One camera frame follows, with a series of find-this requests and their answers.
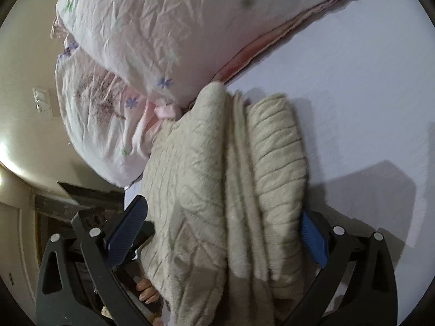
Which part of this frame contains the right floral pink pillow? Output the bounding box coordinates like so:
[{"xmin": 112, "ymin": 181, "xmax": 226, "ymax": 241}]
[{"xmin": 52, "ymin": 0, "xmax": 338, "ymax": 107}]

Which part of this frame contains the lavender bed sheet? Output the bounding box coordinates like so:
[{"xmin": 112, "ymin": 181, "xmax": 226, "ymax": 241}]
[{"xmin": 228, "ymin": 0, "xmax": 434, "ymax": 325}]

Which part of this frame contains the white wall switch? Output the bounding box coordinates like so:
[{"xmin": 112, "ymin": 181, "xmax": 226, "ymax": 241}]
[{"xmin": 32, "ymin": 87, "xmax": 52, "ymax": 116}]

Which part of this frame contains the left floral pink pillow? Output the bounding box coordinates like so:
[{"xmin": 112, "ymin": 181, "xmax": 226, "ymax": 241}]
[{"xmin": 55, "ymin": 40, "xmax": 181, "ymax": 188}]

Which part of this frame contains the floral pink pillow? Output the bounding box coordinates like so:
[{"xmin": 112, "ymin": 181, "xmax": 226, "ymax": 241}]
[
  {"xmin": 52, "ymin": 0, "xmax": 338, "ymax": 107},
  {"xmin": 55, "ymin": 40, "xmax": 181, "ymax": 188}
]

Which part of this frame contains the person's hand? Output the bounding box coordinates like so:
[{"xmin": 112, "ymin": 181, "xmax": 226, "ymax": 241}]
[{"xmin": 136, "ymin": 278, "xmax": 164, "ymax": 325}]

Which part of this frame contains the beige cable-knit sweater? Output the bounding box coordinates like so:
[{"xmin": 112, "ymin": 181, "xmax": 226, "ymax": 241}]
[{"xmin": 140, "ymin": 83, "xmax": 307, "ymax": 325}]

